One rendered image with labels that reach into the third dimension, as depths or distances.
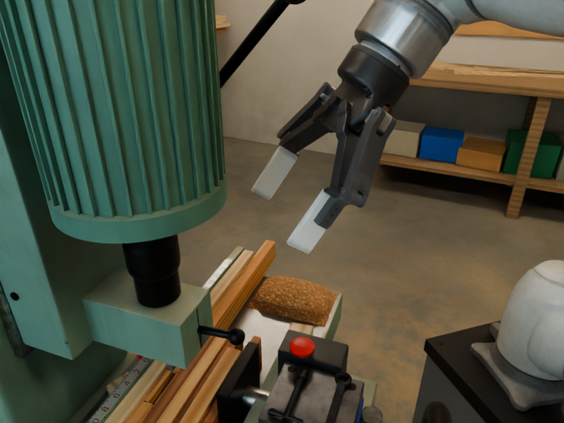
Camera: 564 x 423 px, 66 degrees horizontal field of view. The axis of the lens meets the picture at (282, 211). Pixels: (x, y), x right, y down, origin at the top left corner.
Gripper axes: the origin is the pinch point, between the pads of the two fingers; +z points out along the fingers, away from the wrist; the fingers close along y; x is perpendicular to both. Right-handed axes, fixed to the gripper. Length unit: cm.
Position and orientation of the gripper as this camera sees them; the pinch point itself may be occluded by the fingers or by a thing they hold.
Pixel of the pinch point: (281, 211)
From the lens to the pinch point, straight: 52.1
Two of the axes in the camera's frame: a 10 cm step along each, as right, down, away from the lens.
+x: -7.7, -3.8, -5.1
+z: -5.5, 8.1, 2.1
